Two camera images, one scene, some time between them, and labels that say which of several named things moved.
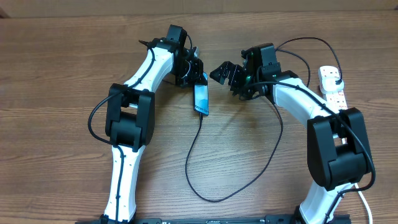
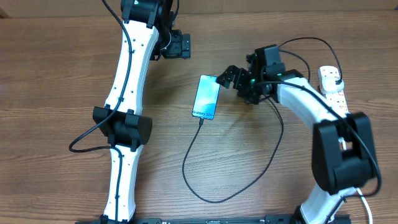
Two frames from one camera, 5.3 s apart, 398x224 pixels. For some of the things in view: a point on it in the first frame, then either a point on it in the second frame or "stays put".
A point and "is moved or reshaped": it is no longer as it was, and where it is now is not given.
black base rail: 217,220 stays put
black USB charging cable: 280,122 stays put
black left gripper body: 188,73 -> 175,48
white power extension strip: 336,99 stays put
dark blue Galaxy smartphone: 201,96 is moved or reshaped
